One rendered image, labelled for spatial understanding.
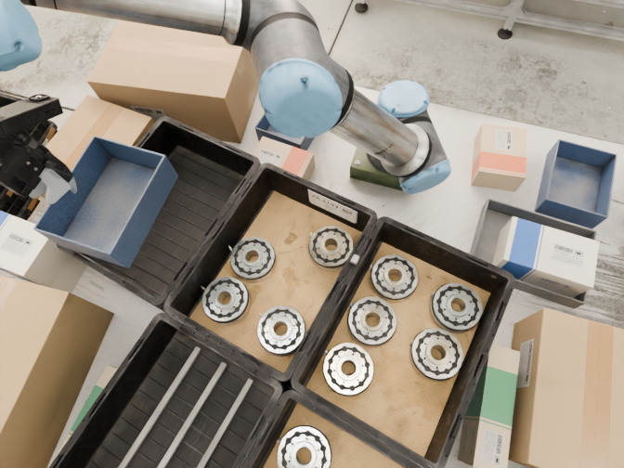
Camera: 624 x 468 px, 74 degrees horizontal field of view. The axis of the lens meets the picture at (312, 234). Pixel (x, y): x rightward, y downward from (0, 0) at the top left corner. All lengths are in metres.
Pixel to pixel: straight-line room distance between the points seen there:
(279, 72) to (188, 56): 0.71
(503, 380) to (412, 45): 2.01
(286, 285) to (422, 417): 0.39
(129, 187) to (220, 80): 0.47
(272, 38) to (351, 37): 1.99
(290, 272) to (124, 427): 0.46
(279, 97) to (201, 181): 0.55
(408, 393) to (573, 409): 0.30
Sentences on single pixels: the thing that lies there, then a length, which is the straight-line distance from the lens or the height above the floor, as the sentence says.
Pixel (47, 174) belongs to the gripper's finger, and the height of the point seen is 1.19.
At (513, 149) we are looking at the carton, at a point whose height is 0.77.
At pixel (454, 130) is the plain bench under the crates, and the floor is 0.70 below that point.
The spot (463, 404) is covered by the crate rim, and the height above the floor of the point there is 0.93.
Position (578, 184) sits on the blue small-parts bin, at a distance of 1.37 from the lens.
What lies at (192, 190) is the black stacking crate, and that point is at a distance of 1.11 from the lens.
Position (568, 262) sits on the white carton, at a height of 0.79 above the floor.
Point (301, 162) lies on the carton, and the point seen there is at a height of 0.78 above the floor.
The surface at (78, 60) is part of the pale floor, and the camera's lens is 2.97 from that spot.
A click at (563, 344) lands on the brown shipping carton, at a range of 1.00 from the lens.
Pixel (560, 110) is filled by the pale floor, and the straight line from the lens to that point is 2.52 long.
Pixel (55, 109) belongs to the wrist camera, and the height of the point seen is 1.24.
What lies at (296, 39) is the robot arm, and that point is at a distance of 0.66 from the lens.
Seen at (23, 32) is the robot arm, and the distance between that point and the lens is 0.61.
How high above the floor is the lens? 1.74
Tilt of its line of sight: 66 degrees down
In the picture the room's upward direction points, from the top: 8 degrees counter-clockwise
